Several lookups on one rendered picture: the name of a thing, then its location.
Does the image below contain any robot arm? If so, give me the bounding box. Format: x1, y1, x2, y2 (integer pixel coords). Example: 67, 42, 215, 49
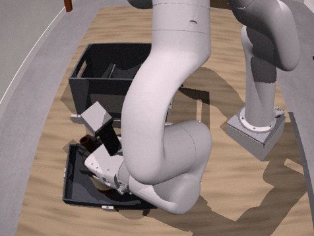
80, 0, 300, 215

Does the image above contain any brown bottle with tan label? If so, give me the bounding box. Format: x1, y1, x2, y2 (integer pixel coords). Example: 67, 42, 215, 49
79, 136, 117, 194

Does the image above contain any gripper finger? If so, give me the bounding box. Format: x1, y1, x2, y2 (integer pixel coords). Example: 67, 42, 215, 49
87, 134, 121, 149
76, 143, 96, 175

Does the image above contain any dark grey divided crate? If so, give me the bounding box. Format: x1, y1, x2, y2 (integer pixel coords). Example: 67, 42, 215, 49
68, 42, 152, 119

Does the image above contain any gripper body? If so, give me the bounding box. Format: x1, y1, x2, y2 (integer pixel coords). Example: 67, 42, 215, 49
84, 144, 124, 190

